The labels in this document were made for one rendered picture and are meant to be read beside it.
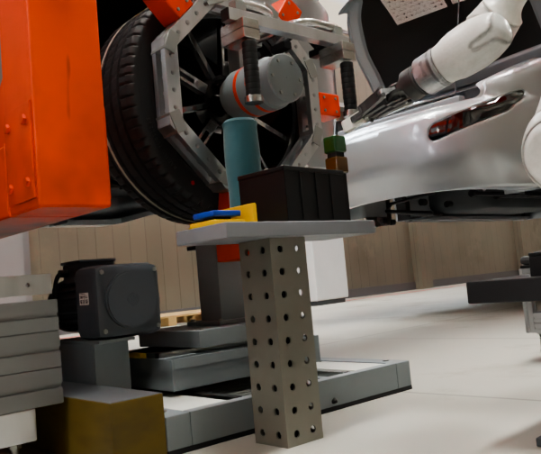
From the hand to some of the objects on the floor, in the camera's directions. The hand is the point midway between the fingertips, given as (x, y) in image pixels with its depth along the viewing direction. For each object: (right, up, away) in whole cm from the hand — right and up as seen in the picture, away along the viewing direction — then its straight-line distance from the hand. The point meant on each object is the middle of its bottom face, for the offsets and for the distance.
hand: (355, 121), depth 167 cm
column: (-17, -70, -25) cm, 77 cm away
